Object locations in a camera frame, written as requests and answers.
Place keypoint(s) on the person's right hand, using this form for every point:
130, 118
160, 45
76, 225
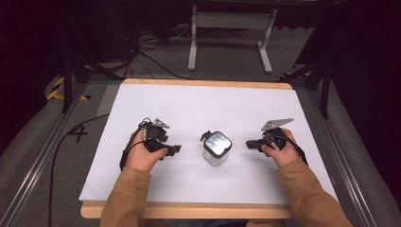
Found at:
283, 155

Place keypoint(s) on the black metal stand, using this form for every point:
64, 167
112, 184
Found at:
67, 82
324, 82

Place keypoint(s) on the white table sheet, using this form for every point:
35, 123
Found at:
201, 104

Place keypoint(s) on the clear square jar black lid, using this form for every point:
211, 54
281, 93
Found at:
217, 146

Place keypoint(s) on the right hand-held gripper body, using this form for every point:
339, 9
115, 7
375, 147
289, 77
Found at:
275, 135

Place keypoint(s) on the white metal table frame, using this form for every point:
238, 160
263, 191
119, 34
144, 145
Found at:
231, 20

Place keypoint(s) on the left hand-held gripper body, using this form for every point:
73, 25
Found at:
154, 132

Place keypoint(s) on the person's left hand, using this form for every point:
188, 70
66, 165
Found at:
141, 157

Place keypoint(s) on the aluminium floor rail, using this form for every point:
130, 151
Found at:
340, 151
34, 170

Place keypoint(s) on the yellow black floor tape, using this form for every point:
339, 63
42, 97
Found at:
56, 90

